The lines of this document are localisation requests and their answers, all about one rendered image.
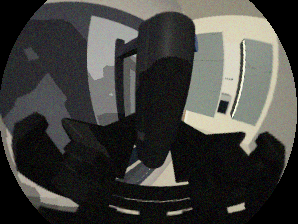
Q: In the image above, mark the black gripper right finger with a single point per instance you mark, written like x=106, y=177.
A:
x=190, y=148

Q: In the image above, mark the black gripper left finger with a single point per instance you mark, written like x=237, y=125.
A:
x=115, y=140

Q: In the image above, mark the white square tile with dark center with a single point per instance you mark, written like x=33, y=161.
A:
x=133, y=160

